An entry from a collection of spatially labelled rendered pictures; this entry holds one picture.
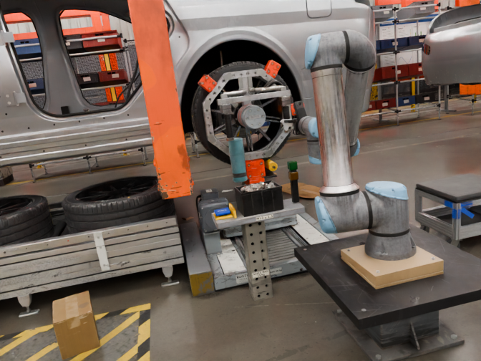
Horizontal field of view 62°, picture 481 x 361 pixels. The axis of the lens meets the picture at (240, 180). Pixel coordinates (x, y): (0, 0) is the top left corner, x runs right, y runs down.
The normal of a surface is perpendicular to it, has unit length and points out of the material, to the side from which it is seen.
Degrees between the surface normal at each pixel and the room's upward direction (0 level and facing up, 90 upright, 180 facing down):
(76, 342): 90
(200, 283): 90
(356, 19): 90
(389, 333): 90
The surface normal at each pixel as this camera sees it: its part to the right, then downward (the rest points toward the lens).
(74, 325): 0.41, 0.17
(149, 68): 0.21, 0.21
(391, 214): -0.01, 0.22
